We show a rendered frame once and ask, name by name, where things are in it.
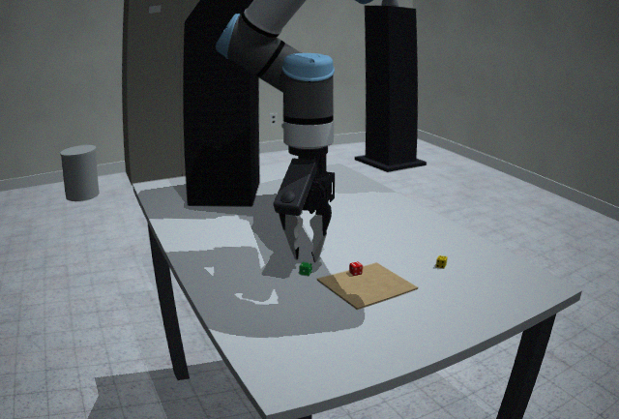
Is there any dark red die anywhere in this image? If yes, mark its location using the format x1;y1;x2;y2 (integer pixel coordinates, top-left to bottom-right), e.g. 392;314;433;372
349;262;363;276

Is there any tan mat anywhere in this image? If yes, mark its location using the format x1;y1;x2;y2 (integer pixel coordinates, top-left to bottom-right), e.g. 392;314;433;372
317;263;418;310

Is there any yellow die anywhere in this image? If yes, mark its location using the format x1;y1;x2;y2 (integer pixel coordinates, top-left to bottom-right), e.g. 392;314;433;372
436;255;447;268

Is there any green die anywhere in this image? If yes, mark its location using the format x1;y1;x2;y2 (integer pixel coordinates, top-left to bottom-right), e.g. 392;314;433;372
299;262;312;276

